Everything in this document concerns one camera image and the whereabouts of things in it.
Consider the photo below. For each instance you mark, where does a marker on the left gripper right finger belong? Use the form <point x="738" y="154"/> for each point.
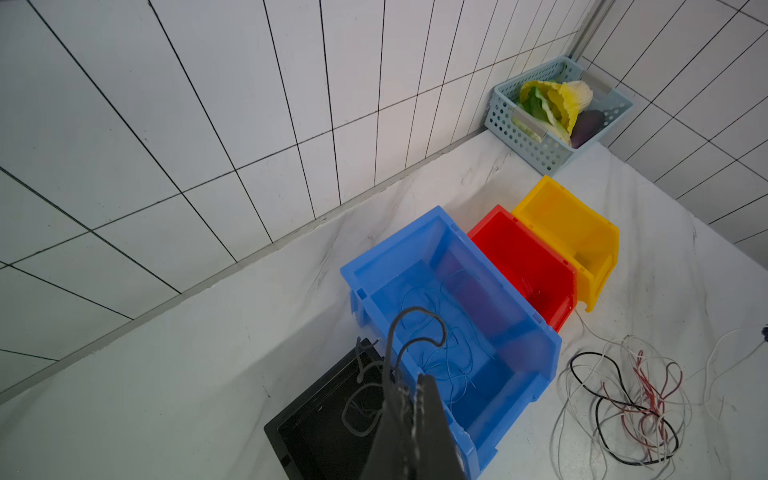
<point x="436" y="455"/>

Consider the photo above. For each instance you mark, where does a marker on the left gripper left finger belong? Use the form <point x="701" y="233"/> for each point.
<point x="392" y="451"/>

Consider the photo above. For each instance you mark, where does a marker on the black plastic bin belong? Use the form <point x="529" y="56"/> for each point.
<point x="327" y="432"/>

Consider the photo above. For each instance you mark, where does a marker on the blue plastic bin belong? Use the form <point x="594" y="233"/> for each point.
<point x="451" y="314"/>

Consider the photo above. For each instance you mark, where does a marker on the red plastic bin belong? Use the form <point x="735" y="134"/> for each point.
<point x="541" y="275"/>

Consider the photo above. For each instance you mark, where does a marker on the yellow plastic bin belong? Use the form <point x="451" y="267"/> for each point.
<point x="577" y="233"/>

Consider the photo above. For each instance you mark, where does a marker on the light blue mesh basket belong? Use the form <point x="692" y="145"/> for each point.
<point x="522" y="133"/>

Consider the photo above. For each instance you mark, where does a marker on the green lettuce toy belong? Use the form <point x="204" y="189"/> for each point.
<point x="537" y="105"/>

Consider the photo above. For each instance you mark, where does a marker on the purple toy eggplant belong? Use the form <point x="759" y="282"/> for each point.
<point x="588" y="124"/>

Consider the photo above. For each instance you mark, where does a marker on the toy napa cabbage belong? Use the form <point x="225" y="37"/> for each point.
<point x="568" y="99"/>

